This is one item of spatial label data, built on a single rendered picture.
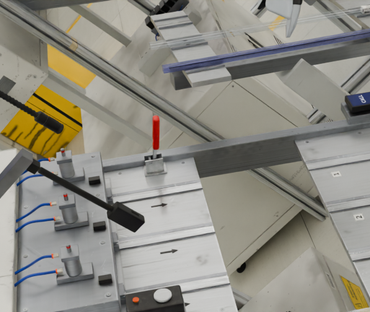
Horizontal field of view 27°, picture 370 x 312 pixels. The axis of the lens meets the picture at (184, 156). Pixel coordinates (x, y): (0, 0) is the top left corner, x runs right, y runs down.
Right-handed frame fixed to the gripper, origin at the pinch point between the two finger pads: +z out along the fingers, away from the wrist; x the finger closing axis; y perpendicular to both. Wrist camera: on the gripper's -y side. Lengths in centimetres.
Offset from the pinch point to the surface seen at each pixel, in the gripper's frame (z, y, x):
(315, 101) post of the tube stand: 17.7, -16.3, -8.2
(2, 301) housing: 28, 47, 41
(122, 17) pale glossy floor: 108, -49, -333
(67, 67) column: 123, -10, -279
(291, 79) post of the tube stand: 13.3, -9.8, -8.2
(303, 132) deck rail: 15.6, -5.2, 10.8
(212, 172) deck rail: 25.4, 9.0, 8.7
